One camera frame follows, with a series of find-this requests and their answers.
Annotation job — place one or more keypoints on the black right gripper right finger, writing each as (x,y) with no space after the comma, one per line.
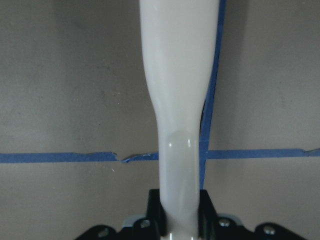
(214,226)

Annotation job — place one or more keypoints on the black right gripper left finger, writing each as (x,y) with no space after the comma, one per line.
(152,226)

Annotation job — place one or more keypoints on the beige plastic dustpan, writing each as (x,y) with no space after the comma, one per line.
(178,39)

